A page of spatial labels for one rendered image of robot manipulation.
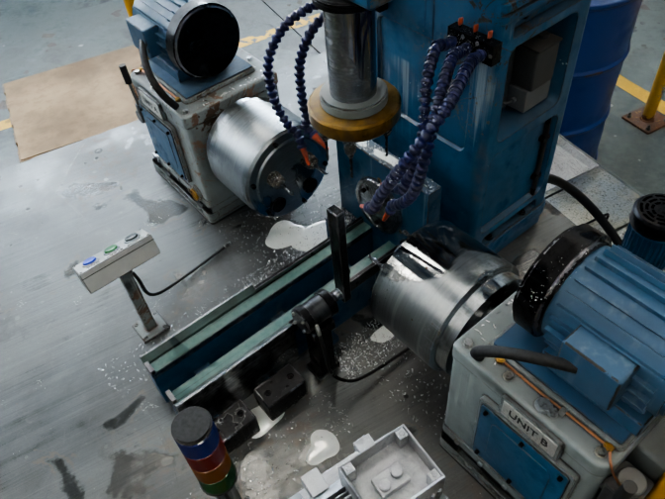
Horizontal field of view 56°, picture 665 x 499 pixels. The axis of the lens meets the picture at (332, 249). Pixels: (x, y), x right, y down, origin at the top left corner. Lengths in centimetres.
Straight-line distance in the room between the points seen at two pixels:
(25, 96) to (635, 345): 353
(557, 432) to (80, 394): 104
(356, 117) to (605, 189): 146
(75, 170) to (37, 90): 187
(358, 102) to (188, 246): 76
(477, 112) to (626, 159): 211
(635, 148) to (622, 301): 254
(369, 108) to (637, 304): 57
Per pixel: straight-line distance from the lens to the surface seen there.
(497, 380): 103
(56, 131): 359
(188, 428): 96
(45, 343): 170
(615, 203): 245
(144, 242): 142
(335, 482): 105
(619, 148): 340
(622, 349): 91
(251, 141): 148
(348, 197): 158
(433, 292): 114
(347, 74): 116
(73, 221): 197
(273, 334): 137
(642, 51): 417
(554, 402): 102
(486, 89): 124
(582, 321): 92
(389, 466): 100
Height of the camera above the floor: 204
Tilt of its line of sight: 48 degrees down
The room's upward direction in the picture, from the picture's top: 6 degrees counter-clockwise
